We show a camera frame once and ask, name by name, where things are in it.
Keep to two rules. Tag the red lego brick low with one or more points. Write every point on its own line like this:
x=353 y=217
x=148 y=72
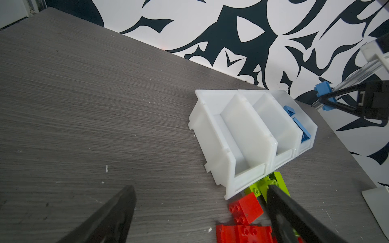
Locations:
x=243 y=234

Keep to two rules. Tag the middle white bin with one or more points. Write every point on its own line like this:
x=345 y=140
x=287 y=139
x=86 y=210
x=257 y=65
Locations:
x=286 y=132

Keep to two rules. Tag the blue lego brick cluster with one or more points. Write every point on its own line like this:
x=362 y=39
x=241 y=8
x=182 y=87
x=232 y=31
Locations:
x=324 y=89

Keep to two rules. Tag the aluminium frame rail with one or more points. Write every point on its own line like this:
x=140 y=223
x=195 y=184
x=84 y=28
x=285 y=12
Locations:
x=362 y=74

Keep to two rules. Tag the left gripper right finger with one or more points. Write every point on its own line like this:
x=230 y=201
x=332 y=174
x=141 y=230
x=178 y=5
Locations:
x=287 y=216

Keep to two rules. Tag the left white bin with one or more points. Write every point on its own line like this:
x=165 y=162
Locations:
x=238 y=146

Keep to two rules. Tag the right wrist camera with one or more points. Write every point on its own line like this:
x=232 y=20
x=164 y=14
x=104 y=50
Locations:
x=377 y=49

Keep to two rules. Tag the right white bin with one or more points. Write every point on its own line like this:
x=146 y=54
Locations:
x=284 y=99

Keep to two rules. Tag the blue lego brick bottom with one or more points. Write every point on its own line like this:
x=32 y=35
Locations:
x=305 y=134

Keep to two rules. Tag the green lego brick cluster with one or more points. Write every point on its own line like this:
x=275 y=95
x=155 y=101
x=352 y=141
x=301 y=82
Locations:
x=260 y=187

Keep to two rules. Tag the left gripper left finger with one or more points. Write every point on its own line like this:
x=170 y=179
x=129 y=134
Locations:
x=109 y=224

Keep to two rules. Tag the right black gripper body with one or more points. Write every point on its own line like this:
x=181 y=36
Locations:
x=373 y=100

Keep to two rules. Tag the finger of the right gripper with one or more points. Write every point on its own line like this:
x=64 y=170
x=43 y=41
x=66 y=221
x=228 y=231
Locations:
x=332 y=96
x=343 y=107

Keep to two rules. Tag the small red lego brick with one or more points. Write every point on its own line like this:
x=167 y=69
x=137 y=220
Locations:
x=246 y=210

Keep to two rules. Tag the white bin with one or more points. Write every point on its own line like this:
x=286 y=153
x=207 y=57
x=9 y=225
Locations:
x=238 y=146
x=286 y=132
x=284 y=99

